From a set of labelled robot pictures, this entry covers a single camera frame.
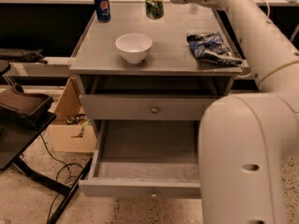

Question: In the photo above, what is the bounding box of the grey drawer cabinet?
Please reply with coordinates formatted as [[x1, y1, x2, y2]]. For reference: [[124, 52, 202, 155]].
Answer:
[[68, 1, 243, 123]]

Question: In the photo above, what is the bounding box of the white ceramic bowl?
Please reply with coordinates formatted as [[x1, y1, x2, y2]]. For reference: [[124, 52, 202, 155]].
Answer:
[[115, 33, 152, 63]]

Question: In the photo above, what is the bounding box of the open middle drawer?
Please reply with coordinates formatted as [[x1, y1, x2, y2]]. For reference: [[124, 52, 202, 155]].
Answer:
[[79, 120, 201, 199]]

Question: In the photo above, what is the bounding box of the black side table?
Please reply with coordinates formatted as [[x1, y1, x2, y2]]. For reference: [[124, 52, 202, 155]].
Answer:
[[0, 112, 93, 224]]

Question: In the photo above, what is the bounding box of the cardboard box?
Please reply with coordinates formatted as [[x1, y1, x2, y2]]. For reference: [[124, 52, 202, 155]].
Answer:
[[50, 77, 96, 153]]

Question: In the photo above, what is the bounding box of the closed upper drawer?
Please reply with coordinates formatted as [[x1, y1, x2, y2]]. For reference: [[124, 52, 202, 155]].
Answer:
[[79, 94, 216, 120]]

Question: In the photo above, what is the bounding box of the blue Pepsi can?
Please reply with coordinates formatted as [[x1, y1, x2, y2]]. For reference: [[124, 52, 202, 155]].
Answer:
[[93, 0, 111, 22]]

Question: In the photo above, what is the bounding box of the brown padded case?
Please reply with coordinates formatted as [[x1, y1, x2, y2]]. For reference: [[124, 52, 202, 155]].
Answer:
[[0, 84, 53, 119]]

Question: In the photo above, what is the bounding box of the green soda can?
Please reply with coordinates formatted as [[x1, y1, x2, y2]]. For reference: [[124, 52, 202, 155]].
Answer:
[[146, 0, 164, 20]]

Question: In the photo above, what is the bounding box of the black floor cable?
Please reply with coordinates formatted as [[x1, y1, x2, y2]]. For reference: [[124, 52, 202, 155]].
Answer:
[[36, 131, 86, 223]]

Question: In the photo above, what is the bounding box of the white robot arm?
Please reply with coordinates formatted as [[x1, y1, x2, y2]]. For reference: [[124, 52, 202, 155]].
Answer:
[[156, 0, 299, 224]]

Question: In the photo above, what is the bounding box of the blue chip bag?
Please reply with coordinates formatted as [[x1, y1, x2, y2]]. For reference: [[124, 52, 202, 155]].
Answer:
[[186, 32, 243, 66]]

